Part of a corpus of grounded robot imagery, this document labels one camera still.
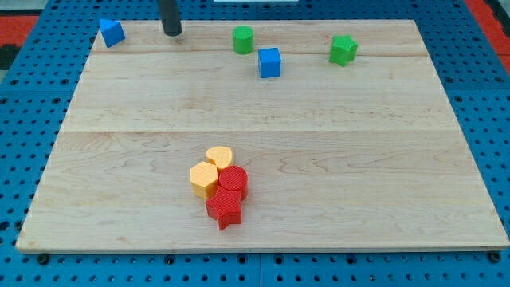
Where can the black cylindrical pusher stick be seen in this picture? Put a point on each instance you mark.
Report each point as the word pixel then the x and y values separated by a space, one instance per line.
pixel 170 17

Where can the blue triangle block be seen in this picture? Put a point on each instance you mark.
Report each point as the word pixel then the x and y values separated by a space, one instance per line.
pixel 112 32

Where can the green cylinder block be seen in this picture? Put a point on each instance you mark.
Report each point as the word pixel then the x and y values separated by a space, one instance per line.
pixel 243 39

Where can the blue cube block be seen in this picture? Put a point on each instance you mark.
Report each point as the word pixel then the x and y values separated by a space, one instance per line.
pixel 269 62

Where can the yellow heart block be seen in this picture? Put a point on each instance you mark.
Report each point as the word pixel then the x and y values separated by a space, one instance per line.
pixel 220 156

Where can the yellow hexagon block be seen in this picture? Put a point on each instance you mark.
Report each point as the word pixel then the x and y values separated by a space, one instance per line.
pixel 204 180

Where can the green star block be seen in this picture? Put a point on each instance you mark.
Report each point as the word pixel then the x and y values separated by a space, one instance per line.
pixel 343 49

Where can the red cylinder block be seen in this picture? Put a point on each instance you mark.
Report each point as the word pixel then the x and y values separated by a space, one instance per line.
pixel 234 178

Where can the light wooden board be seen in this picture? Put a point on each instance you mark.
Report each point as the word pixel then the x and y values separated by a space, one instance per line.
pixel 367 157

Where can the red star block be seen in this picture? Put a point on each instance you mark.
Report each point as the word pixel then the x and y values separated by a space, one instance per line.
pixel 225 207

